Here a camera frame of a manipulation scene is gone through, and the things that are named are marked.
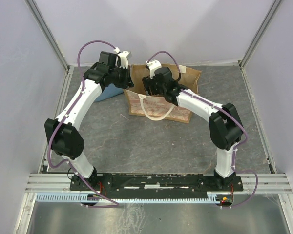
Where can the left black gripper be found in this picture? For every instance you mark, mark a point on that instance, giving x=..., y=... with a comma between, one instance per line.
x=128, y=79

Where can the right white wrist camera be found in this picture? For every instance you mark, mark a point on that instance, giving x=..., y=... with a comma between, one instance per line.
x=152, y=67

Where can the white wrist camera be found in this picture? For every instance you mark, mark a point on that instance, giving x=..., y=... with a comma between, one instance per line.
x=152, y=67
x=122, y=58

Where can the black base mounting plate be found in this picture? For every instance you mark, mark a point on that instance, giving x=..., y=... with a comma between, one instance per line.
x=202, y=182

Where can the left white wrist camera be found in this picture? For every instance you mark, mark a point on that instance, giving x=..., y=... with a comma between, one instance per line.
x=122, y=58

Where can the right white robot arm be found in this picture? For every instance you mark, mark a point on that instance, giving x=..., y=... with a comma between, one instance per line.
x=225, y=126

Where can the aluminium frame rail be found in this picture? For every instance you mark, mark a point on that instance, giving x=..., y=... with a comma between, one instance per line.
x=267, y=183

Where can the brown canvas tote bag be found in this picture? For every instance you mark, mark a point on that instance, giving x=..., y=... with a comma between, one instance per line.
x=157, y=108

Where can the blue cloth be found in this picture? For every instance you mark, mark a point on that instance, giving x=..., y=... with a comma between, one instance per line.
x=109, y=92

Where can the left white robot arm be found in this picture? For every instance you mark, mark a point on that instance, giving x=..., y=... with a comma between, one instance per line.
x=63, y=132

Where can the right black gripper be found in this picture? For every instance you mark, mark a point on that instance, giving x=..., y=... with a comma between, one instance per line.
x=148, y=85

